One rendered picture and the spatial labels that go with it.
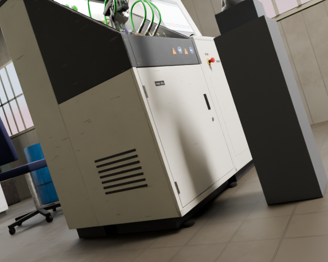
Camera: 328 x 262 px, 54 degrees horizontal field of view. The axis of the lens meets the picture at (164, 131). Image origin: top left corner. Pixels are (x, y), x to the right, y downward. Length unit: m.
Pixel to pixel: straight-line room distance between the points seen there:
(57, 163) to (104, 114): 0.52
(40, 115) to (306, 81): 2.79
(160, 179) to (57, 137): 0.73
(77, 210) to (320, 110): 2.78
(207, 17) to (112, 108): 2.76
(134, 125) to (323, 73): 2.66
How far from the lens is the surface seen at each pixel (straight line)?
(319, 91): 3.84
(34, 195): 3.37
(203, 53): 2.16
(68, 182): 1.99
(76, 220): 2.05
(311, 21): 3.86
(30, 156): 4.54
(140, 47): 1.61
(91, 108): 1.71
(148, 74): 1.57
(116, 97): 1.58
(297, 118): 1.45
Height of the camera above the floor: 0.49
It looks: 1 degrees down
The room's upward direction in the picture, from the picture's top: 18 degrees counter-clockwise
